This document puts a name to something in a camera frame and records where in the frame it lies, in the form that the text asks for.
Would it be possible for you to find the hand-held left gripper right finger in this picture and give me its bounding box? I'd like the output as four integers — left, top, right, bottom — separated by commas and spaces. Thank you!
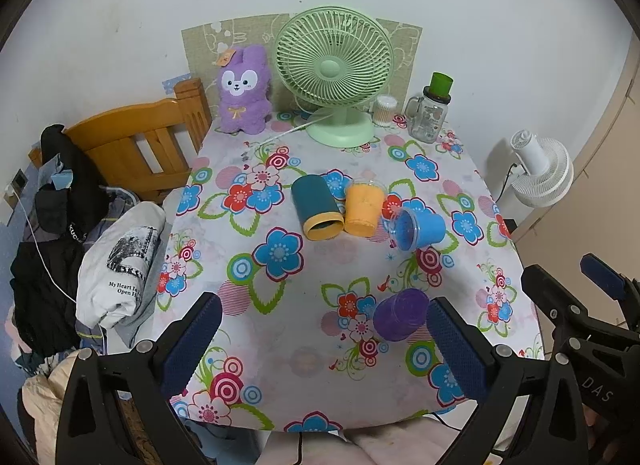
426, 296, 585, 465

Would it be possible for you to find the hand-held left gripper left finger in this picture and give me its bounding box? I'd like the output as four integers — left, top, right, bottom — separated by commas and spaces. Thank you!
56, 291, 223, 465

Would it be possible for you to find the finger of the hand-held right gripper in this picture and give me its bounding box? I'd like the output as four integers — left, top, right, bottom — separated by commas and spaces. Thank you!
580, 253, 640, 307
520, 265, 626, 361

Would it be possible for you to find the purple plastic cup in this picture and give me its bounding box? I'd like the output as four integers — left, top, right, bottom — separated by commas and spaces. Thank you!
373, 288, 431, 342

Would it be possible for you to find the blue plastic cup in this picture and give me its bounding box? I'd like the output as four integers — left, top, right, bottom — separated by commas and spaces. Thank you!
389, 208, 446, 252

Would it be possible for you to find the orange plastic cup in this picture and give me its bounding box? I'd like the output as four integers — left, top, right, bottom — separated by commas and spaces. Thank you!
344, 179, 388, 238

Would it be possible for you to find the teal cup with yellow rim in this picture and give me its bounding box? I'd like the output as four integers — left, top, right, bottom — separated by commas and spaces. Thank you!
291, 174, 346, 241

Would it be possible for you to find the floral tablecloth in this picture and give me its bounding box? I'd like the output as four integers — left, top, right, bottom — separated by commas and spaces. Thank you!
152, 110, 546, 433

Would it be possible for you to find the white printed t-shirt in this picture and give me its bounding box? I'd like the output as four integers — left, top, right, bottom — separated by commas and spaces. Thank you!
76, 201, 167, 330

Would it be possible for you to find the white floor fan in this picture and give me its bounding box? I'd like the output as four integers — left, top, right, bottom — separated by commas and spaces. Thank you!
509, 129, 575, 207

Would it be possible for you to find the beige cabinet door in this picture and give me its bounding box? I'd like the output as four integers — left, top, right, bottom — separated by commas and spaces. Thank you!
570, 45, 640, 291

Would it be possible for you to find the grey plaid shirt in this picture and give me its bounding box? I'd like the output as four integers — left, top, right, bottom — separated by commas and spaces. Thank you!
82, 186, 142, 258

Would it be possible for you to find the beige quilt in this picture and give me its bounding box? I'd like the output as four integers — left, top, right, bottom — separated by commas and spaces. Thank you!
19, 350, 128, 465

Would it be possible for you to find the black jacket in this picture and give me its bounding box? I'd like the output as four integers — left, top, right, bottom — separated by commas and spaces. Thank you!
10, 125, 112, 361

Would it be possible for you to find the glass mug jar green lid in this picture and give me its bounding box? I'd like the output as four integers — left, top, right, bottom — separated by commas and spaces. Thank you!
404, 72, 453, 144

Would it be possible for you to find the wooden headboard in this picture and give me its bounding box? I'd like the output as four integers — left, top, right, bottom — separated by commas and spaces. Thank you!
29, 78, 213, 205

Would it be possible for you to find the clear cotton swab container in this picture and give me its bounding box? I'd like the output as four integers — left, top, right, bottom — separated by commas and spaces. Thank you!
372, 95, 399, 126

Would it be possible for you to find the purple plush bunny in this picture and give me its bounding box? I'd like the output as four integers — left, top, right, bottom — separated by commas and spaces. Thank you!
216, 44, 274, 135

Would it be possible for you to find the green table fan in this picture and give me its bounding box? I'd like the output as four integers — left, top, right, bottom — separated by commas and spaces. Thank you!
275, 6, 394, 147

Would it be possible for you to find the black fan power cord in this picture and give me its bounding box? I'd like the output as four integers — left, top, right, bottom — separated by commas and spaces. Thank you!
492, 162, 519, 207

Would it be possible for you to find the white charging cable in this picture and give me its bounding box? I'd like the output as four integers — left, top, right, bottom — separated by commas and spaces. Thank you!
5, 185, 78, 304

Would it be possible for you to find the white fan power cord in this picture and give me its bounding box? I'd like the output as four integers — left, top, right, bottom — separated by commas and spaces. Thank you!
242, 112, 333, 150

